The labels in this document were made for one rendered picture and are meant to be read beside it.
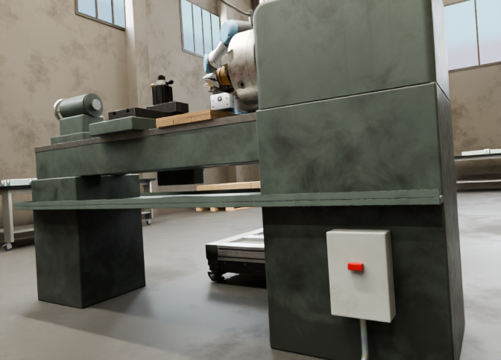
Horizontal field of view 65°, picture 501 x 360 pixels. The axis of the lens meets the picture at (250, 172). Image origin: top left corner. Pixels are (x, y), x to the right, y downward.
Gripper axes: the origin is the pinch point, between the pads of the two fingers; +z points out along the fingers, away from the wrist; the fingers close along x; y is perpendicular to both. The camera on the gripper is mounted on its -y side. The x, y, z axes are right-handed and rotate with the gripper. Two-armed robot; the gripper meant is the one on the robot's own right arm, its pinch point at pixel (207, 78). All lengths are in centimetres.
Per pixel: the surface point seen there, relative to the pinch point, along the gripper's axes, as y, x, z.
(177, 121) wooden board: 5.8, -19.6, 14.9
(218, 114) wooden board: -11.5, -18.5, 8.8
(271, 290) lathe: -37, -86, 18
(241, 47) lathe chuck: -26.0, 5.5, 11.2
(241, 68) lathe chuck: -26.0, -3.0, 11.6
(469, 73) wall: -57, 157, -901
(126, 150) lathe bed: 40, -29, 14
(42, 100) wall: 423, 77, -172
